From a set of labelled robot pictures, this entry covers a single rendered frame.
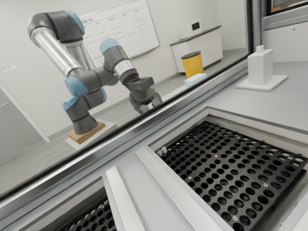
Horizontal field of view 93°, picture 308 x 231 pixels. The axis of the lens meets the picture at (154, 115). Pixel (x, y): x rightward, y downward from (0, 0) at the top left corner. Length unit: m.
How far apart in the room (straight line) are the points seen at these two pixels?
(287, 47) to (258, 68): 0.19
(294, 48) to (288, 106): 0.29
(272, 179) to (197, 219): 0.15
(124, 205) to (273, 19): 0.64
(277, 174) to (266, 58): 0.28
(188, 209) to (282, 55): 0.57
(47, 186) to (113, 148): 0.14
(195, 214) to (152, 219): 0.06
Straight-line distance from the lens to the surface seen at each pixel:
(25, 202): 0.41
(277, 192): 0.30
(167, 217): 0.23
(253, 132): 0.41
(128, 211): 0.25
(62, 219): 0.50
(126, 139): 0.36
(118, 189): 0.28
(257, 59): 0.47
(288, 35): 0.64
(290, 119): 0.36
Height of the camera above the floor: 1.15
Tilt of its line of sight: 26 degrees down
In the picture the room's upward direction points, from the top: 21 degrees counter-clockwise
